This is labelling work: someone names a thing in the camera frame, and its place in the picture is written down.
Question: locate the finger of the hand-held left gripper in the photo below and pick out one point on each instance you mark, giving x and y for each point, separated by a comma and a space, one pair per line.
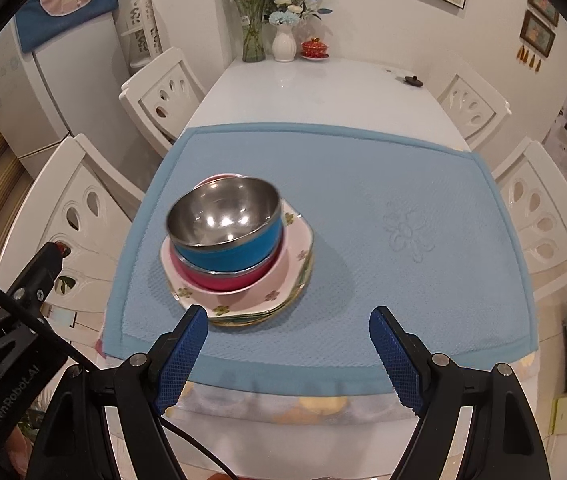
43, 270

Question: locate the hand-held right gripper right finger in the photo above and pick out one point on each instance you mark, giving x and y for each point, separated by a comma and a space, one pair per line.
396, 360

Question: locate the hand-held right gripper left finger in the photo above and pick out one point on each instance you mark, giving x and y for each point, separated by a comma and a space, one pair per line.
183, 355

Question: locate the blue steel bowl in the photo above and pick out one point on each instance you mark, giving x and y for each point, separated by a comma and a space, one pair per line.
233, 245

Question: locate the pink cartoon bowl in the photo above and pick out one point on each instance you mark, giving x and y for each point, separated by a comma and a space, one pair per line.
276, 274

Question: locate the white dining chair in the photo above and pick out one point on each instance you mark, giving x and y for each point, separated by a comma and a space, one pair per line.
473, 105
163, 95
63, 185
543, 210

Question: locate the white refrigerator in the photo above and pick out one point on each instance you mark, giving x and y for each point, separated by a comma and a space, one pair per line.
53, 100

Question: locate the light blue table mat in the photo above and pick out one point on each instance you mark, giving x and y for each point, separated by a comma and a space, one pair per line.
388, 185

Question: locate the blue fridge cover cloth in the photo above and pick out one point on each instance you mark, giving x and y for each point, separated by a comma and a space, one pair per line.
63, 15

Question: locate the white carved shelf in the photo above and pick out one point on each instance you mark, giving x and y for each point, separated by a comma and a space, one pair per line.
142, 30

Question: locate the black pot lid knob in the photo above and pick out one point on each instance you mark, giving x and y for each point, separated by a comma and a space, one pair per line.
412, 80

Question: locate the glass vase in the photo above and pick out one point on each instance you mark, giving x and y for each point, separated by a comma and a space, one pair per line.
252, 42

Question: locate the red lidded teacup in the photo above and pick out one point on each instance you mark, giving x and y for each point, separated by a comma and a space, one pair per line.
314, 49

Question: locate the white ceramic vase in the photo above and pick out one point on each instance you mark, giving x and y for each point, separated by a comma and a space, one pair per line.
284, 45

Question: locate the hanging tassel ornaments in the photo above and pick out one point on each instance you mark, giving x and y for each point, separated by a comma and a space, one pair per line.
528, 57

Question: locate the small framed picture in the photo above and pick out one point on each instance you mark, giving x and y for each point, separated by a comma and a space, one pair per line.
544, 2
537, 32

